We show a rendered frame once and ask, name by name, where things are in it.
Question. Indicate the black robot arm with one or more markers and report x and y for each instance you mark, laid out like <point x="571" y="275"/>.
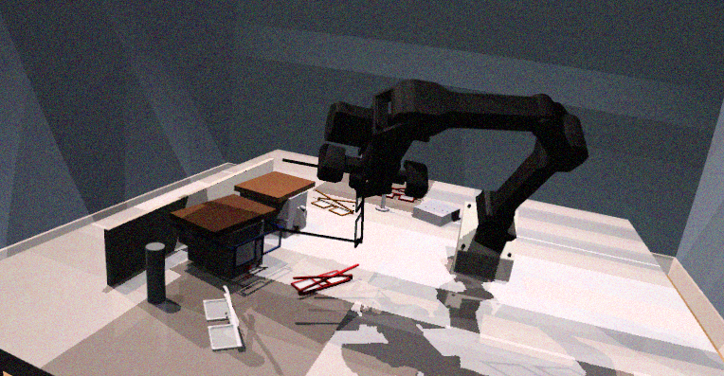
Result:
<point x="420" y="109"/>

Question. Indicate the grey flat panel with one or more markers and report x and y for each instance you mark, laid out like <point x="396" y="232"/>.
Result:
<point x="125" y="242"/>

